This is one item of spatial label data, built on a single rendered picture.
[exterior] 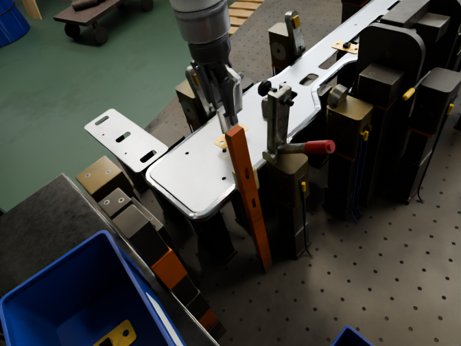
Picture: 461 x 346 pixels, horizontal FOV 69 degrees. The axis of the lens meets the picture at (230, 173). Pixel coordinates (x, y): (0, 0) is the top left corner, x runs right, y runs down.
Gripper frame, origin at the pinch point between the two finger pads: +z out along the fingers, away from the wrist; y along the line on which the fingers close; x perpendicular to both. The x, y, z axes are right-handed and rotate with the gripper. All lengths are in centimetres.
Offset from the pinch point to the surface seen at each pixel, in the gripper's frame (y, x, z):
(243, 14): 195, -185, 96
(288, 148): -17.8, 0.9, -2.6
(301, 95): -2.4, -22.5, 6.7
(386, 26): -18.9, -28.1, -12.4
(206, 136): 7.1, 2.4, 6.8
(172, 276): -18.5, 30.8, 0.7
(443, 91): -31.8, -29.3, -1.4
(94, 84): 251, -40, 107
